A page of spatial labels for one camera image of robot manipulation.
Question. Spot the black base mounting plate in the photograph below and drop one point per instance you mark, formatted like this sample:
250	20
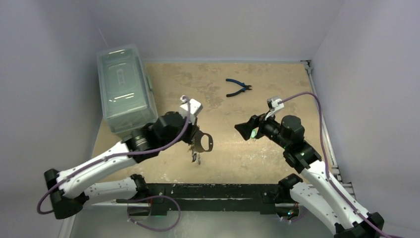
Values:
262	198

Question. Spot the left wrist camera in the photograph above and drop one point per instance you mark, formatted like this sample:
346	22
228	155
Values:
191	108

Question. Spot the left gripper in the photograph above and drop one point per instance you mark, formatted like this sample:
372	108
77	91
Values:
192	129

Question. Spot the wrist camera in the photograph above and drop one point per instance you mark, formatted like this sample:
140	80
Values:
191	108
275	104

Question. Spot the metal keyring plate with keys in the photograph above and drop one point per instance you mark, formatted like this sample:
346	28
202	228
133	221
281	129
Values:
201	143

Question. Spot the translucent plastic storage box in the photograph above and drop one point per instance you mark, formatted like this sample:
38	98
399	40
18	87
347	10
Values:
126	90

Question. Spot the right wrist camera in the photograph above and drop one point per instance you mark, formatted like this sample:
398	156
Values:
275	104

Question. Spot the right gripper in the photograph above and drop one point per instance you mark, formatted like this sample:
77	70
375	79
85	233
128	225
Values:
255	123

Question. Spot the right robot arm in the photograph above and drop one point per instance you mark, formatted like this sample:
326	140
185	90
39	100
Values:
313	185

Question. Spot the green tagged key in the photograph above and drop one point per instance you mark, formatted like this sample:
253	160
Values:
254	133

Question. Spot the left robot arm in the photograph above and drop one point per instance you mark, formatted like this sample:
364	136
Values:
69	190

